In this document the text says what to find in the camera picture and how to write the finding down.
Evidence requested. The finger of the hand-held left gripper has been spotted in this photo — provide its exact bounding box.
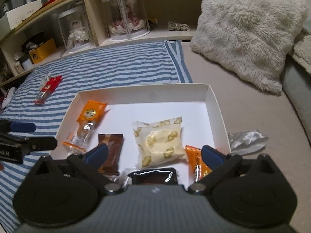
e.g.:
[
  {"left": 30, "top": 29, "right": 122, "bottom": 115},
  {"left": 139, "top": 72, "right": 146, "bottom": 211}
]
[
  {"left": 0, "top": 120, "right": 37, "bottom": 133},
  {"left": 0, "top": 136, "right": 58, "bottom": 155}
]

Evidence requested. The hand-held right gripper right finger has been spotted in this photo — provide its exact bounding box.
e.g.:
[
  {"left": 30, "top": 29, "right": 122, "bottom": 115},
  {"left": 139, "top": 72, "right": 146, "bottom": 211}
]
[{"left": 188, "top": 145, "right": 280, "bottom": 195}]

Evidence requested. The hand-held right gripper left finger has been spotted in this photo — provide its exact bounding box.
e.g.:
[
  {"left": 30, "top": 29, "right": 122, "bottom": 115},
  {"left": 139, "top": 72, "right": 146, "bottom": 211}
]
[{"left": 30, "top": 144, "right": 123, "bottom": 195}]

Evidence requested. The brown snack packet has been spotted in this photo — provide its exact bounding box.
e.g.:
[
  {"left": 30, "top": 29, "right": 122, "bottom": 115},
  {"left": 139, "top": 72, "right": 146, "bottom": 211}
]
[{"left": 98, "top": 133, "right": 125, "bottom": 176}]

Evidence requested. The small orange snack packet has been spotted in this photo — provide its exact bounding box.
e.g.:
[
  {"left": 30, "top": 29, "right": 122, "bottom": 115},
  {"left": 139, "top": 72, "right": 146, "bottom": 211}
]
[{"left": 185, "top": 145, "right": 215, "bottom": 183}]

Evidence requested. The orange windowed snack packet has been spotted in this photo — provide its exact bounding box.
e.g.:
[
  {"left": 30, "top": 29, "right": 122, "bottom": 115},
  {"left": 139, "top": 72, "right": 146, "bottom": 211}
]
[{"left": 63, "top": 100, "right": 108, "bottom": 154}]

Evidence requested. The pale yellow snack packet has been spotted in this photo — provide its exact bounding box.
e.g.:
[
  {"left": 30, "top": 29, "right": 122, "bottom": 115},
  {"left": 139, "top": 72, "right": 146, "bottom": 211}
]
[{"left": 132, "top": 116, "right": 188, "bottom": 168}]

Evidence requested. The dark glossy snack packet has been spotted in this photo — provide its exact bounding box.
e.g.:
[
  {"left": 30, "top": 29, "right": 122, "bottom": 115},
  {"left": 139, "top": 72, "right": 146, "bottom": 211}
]
[{"left": 127, "top": 167, "right": 179, "bottom": 186}]

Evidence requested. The white cardboard box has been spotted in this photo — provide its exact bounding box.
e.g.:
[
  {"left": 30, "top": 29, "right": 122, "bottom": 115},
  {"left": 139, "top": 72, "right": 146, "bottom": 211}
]
[{"left": 50, "top": 83, "right": 231, "bottom": 188}]

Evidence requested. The white appliance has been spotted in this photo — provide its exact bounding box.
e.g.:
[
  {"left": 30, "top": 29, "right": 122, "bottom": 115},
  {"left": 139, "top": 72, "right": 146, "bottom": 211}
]
[{"left": 1, "top": 87, "right": 16, "bottom": 110}]

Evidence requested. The silver snack packet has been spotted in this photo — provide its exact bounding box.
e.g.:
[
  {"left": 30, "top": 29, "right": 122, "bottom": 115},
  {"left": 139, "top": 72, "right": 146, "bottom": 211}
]
[{"left": 34, "top": 72, "right": 52, "bottom": 105}]

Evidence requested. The crumpled silver foil wrapper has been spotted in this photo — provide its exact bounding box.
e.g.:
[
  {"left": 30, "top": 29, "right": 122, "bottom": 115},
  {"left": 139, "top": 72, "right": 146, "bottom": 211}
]
[{"left": 227, "top": 129, "right": 269, "bottom": 155}]

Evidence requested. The red snack packet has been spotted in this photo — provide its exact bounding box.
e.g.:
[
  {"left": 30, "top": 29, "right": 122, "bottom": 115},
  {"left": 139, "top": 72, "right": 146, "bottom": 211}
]
[{"left": 43, "top": 76, "right": 63, "bottom": 93}]

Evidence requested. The yellow box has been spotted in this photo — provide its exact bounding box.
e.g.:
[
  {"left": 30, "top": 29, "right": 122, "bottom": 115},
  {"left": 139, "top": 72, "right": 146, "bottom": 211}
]
[{"left": 29, "top": 38, "right": 57, "bottom": 65}]

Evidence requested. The black object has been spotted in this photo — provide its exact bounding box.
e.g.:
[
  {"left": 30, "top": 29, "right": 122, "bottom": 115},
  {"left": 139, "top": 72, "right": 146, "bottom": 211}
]
[{"left": 21, "top": 31, "right": 48, "bottom": 52}]

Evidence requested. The blue striped blanket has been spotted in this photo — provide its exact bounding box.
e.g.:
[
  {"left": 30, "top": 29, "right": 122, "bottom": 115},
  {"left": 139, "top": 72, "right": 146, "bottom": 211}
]
[{"left": 0, "top": 40, "right": 194, "bottom": 224}]

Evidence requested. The white doll display case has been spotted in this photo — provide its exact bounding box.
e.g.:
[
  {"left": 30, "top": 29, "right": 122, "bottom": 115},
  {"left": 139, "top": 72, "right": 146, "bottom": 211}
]
[{"left": 58, "top": 5, "right": 94, "bottom": 54}]

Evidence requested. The white storage box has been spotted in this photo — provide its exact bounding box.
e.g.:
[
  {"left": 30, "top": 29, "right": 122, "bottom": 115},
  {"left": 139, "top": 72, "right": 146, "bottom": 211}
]
[{"left": 6, "top": 0, "right": 43, "bottom": 30}]

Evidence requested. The wooden shelf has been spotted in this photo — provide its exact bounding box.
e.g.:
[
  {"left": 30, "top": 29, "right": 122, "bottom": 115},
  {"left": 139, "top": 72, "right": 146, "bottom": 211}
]
[{"left": 0, "top": 0, "right": 205, "bottom": 86}]

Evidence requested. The white fluffy pillow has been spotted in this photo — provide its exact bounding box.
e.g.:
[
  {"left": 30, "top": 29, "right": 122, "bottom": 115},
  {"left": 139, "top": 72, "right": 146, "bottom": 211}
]
[{"left": 190, "top": 0, "right": 309, "bottom": 96}]

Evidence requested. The cream fluffy throw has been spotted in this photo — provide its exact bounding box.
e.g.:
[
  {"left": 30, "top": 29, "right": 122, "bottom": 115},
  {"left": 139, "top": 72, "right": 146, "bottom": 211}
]
[{"left": 291, "top": 34, "right": 311, "bottom": 75}]

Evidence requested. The red doll display case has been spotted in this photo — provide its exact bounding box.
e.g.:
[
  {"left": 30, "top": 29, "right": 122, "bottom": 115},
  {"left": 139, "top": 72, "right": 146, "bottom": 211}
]
[{"left": 101, "top": 0, "right": 151, "bottom": 41}]

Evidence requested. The tangled cord bundle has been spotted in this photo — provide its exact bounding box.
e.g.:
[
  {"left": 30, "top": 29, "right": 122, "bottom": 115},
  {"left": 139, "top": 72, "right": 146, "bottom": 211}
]
[{"left": 168, "top": 21, "right": 191, "bottom": 32}]

